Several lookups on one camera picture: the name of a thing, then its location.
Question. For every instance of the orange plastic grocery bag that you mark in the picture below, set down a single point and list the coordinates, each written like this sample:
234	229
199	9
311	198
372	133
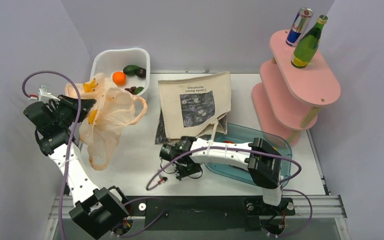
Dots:
113	111

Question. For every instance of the red grape bunch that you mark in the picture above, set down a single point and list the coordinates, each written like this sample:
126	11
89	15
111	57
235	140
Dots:
134	90

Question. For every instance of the canvas tote bag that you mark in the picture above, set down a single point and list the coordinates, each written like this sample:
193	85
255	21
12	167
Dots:
194	107

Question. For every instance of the blue labelled bottle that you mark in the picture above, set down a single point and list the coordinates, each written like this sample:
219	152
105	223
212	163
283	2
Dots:
299	25

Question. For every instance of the teal plastic tray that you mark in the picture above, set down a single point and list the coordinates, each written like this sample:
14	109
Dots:
238	134

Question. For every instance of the white plastic basket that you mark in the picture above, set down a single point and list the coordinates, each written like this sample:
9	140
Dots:
111	61

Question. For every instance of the orange fruit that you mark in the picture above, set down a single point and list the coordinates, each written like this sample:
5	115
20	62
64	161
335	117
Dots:
119	78

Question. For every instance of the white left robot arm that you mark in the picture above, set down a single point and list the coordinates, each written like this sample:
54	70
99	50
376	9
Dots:
66	159

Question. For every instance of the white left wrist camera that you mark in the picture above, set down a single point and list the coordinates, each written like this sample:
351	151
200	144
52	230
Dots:
44	95

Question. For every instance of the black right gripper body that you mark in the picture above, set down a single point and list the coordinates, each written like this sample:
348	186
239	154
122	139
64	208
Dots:
183	171

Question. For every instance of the green glass bottle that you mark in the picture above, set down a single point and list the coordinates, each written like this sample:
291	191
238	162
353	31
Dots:
308	46

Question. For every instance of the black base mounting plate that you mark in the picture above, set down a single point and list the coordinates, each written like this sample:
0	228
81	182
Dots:
193	213

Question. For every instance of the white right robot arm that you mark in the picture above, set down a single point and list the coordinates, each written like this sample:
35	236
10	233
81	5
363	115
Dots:
258	158

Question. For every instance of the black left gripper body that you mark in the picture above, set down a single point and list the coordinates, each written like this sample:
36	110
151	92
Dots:
66	111

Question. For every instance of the aluminium frame rail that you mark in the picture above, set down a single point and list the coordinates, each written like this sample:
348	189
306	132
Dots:
326	220

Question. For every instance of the green avocado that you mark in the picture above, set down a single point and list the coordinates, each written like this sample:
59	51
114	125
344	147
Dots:
130	70

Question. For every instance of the pink three-tier shelf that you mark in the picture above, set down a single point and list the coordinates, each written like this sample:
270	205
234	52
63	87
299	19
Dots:
287	100

